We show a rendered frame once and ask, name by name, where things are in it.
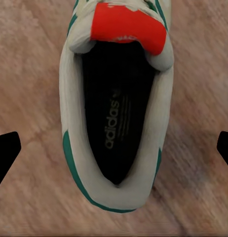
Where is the gym shoe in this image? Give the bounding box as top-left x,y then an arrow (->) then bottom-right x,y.
59,0 -> 175,213

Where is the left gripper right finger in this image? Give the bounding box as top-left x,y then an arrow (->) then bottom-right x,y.
217,131 -> 228,165

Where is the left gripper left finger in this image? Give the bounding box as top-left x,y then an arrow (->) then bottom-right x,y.
0,131 -> 21,183

